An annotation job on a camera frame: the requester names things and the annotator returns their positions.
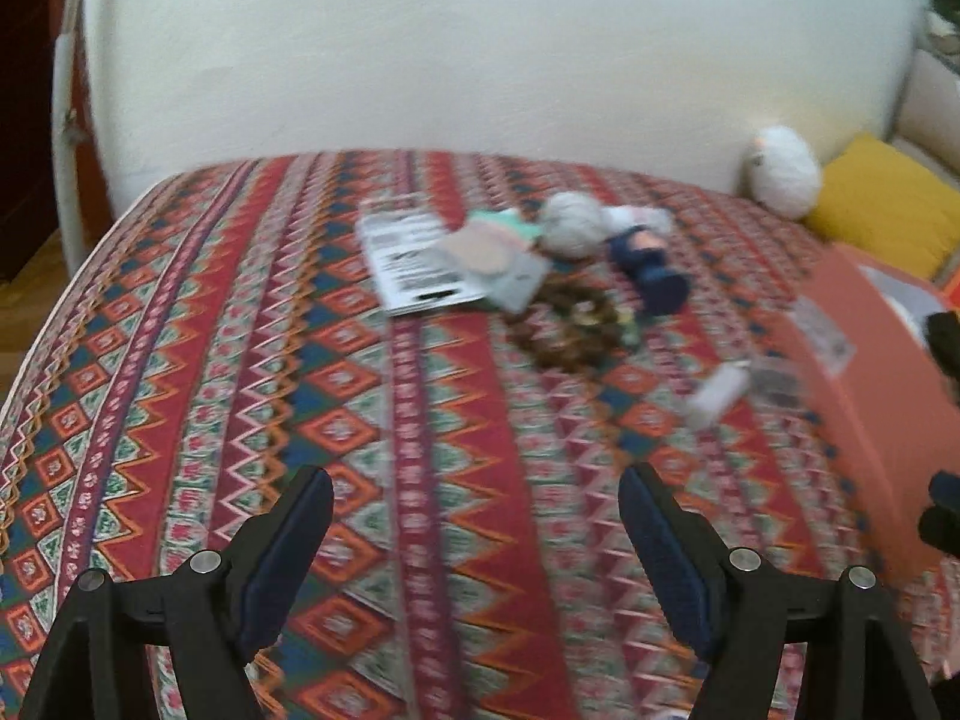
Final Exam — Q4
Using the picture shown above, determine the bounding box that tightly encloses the blue hooded figurine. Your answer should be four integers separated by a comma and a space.
607, 226, 692, 317

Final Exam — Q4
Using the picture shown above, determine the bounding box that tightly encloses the brown bead bracelet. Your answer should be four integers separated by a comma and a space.
502, 280, 640, 376

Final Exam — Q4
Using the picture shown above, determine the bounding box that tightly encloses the grey packaged puff card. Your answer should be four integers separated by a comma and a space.
356, 193, 551, 317

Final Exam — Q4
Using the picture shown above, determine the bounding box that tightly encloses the pink cardboard box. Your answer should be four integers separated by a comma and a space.
773, 244, 958, 585

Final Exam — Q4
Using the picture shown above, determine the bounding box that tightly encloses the clear plastic case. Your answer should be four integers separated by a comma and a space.
747, 356, 804, 411

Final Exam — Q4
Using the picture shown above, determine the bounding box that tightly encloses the grey cylinder tube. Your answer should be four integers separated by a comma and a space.
685, 361, 750, 431

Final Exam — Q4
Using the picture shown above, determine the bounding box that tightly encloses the yellow cushion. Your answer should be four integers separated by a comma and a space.
804, 133, 958, 281

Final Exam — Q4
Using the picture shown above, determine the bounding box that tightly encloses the white fluffy chick plush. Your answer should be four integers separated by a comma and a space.
745, 125, 823, 221

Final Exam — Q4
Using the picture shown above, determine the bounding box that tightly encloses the grey felt ball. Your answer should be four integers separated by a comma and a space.
537, 192, 607, 260

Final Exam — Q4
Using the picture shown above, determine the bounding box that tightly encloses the patterned red bedspread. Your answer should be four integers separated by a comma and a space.
0, 148, 960, 720

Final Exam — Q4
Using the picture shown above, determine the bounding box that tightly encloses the pastel eraser pack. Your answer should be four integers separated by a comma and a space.
467, 208, 542, 245

